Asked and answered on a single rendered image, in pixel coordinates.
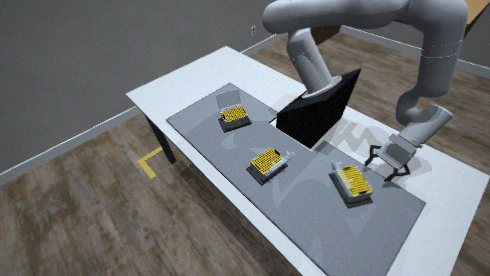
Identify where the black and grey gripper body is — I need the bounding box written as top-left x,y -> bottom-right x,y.
376,140 -> 416,170

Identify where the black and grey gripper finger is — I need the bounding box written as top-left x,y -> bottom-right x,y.
364,145 -> 382,166
384,164 -> 410,182

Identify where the yellow perforated plate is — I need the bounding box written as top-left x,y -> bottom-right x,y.
222,107 -> 246,122
342,166 -> 372,196
252,149 -> 282,174

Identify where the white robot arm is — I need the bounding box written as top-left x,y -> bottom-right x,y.
262,0 -> 469,154

